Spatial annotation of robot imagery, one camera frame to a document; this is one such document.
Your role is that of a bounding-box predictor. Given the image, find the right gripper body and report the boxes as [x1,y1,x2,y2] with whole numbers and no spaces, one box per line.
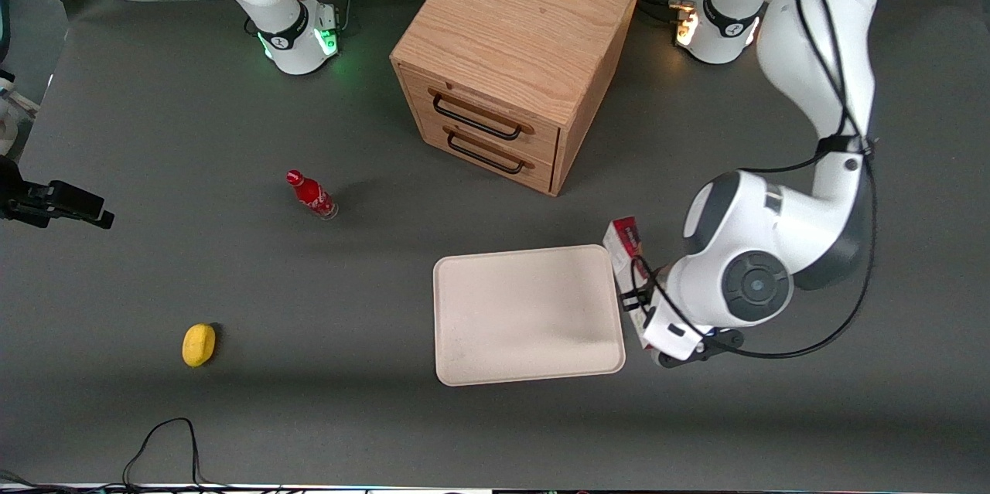
[0,156,53,230]

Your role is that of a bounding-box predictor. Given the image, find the red cookie box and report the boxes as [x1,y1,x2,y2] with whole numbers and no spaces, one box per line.
[603,216,655,353]

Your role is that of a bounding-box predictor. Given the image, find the cream plastic tray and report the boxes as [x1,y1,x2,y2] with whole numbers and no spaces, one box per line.
[432,244,626,387]

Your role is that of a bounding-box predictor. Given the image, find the narrow wooden drawer front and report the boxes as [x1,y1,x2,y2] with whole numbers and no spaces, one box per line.
[416,109,558,196]

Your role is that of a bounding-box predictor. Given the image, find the yellow lemon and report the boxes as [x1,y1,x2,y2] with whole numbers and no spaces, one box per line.
[182,323,217,368]

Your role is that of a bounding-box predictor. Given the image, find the wide wooden drawer front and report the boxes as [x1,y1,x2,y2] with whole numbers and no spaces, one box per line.
[401,65,562,167]

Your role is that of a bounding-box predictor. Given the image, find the red cola bottle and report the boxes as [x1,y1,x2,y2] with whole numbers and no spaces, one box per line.
[285,169,339,221]

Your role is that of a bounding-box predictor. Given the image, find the wooden drawer cabinet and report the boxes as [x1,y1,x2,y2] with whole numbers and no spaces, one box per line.
[391,0,644,197]

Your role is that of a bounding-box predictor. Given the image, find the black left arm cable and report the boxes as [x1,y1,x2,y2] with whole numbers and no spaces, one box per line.
[630,0,880,361]

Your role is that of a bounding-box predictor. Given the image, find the short black drawer handle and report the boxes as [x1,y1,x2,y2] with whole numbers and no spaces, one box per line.
[444,125,535,175]

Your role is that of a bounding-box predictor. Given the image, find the long black drawer handle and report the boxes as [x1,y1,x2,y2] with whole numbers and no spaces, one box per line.
[428,87,535,142]

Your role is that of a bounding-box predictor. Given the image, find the black looped table cable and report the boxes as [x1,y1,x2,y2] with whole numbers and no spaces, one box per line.
[122,417,229,492]

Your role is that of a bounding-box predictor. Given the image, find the tangled thin black cables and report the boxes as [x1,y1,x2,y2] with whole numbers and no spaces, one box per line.
[0,469,49,494]

